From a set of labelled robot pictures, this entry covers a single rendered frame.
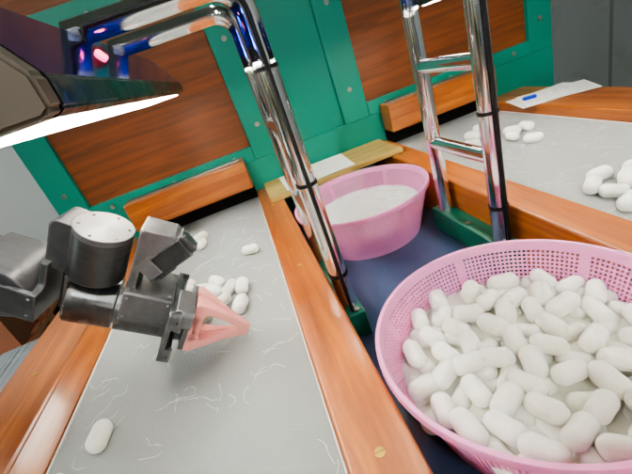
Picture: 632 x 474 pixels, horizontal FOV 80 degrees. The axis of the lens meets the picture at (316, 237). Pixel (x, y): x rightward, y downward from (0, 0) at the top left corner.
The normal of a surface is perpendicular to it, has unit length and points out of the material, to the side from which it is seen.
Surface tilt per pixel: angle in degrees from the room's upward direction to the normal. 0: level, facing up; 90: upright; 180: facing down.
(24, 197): 90
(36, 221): 90
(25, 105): 90
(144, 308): 91
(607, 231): 0
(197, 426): 0
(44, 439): 45
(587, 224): 0
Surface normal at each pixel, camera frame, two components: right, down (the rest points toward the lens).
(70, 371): 0.43, -0.87
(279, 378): -0.31, -0.85
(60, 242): -0.01, 0.46
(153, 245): 0.23, 0.37
